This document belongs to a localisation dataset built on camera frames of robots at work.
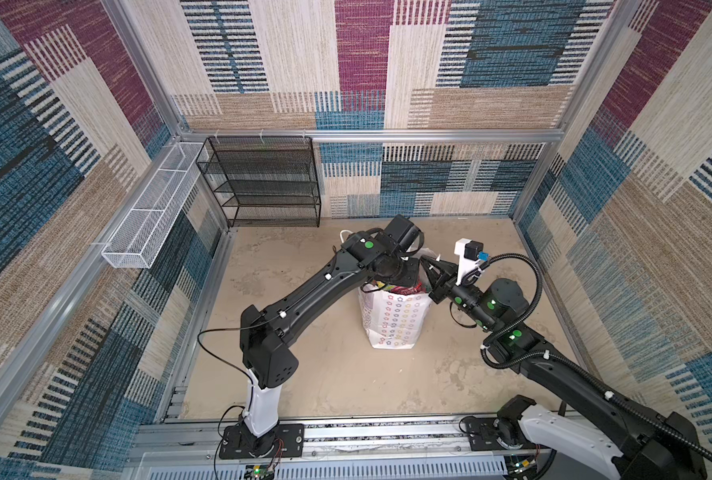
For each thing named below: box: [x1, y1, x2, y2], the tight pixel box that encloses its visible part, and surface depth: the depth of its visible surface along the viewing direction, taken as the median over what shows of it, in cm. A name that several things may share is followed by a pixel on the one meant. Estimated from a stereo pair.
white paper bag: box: [358, 285, 433, 349], surface depth 78 cm
